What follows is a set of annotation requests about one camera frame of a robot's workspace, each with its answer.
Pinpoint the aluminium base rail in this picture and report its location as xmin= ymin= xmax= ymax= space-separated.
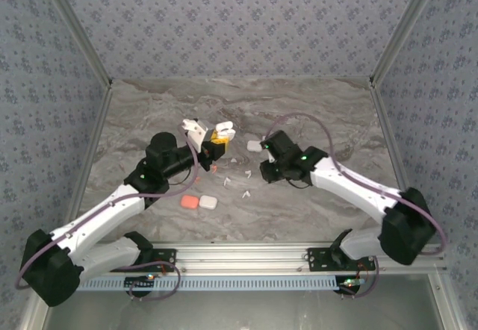
xmin=108 ymin=240 xmax=448 ymax=275

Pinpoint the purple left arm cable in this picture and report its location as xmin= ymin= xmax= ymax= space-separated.
xmin=14 ymin=126 xmax=201 ymax=303

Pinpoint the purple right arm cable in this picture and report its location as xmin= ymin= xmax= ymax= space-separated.
xmin=263 ymin=112 xmax=448 ymax=299

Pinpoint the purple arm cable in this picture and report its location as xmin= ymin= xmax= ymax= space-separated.
xmin=14 ymin=126 xmax=201 ymax=303
xmin=263 ymin=112 xmax=448 ymax=299

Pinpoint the small controller circuit board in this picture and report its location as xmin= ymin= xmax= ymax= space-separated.
xmin=338 ymin=277 xmax=365 ymax=293
xmin=125 ymin=275 xmax=156 ymax=290

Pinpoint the white slotted cable duct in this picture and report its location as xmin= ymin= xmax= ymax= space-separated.
xmin=76 ymin=274 xmax=337 ymax=293

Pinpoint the aluminium side rail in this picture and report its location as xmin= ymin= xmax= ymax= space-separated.
xmin=368 ymin=83 xmax=468 ymax=330
xmin=16 ymin=83 xmax=115 ymax=330

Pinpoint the aluminium corner post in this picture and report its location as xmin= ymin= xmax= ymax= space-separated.
xmin=367 ymin=0 xmax=447 ymax=88
xmin=35 ymin=0 xmax=114 ymax=89

